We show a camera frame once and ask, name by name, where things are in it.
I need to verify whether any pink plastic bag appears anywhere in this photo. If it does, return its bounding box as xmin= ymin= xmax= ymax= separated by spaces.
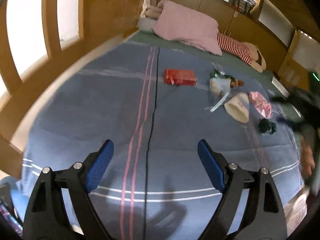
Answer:
xmin=249 ymin=92 xmax=272 ymax=119

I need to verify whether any white paper cup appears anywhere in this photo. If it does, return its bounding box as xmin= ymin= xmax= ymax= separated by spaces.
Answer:
xmin=224 ymin=93 xmax=249 ymax=124

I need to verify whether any clear plastic bag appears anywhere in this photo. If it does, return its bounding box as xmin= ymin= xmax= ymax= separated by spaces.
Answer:
xmin=206 ymin=77 xmax=231 ymax=113

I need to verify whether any green snack wrapper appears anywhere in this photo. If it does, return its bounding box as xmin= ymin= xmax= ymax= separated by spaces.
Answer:
xmin=210 ymin=69 xmax=245 ymax=88

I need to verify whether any red cardboard box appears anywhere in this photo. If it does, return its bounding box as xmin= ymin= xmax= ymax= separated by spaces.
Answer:
xmin=164 ymin=69 xmax=197 ymax=86

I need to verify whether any dark green bag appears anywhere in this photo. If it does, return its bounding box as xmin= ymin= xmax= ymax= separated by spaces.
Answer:
xmin=258 ymin=118 xmax=277 ymax=135

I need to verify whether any person's right hand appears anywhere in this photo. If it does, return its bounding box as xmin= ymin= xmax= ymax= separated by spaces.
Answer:
xmin=300 ymin=137 xmax=315 ymax=179

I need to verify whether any green bed mat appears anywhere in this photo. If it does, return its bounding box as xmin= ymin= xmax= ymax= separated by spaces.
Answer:
xmin=130 ymin=29 xmax=302 ymax=118

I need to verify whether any striped plush doll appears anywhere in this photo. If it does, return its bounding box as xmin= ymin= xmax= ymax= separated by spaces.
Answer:
xmin=217 ymin=33 xmax=266 ymax=73

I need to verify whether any blue plaid blanket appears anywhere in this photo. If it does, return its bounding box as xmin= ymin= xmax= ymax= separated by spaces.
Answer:
xmin=18 ymin=42 xmax=303 ymax=239

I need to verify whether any pink pillow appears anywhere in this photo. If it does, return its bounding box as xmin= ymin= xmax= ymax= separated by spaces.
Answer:
xmin=153 ymin=0 xmax=222 ymax=56

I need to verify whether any grey folded cloth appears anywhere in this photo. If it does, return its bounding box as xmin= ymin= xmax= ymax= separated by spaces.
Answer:
xmin=137 ymin=17 xmax=157 ymax=33

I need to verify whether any wooden bed frame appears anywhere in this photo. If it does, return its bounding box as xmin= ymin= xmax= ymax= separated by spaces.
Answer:
xmin=0 ymin=0 xmax=320 ymax=181

